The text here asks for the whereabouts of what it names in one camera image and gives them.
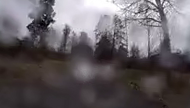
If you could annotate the group of dark trees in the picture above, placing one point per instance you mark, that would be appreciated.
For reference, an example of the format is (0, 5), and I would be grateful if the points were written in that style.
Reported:
(104, 44)

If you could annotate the line of dark bushes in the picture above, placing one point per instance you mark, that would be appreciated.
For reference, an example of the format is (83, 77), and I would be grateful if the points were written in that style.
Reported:
(13, 48)

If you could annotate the large bare tree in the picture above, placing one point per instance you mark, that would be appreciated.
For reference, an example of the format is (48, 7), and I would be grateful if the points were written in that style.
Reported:
(165, 33)

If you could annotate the dark wet path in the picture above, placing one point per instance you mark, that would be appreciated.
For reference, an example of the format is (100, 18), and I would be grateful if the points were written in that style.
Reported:
(88, 106)

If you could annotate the tall dark conifer tree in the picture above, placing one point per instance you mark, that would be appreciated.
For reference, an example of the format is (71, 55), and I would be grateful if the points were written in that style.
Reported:
(42, 18)

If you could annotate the brownish grass ground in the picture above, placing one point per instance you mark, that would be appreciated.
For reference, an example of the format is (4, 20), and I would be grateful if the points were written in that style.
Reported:
(21, 66)

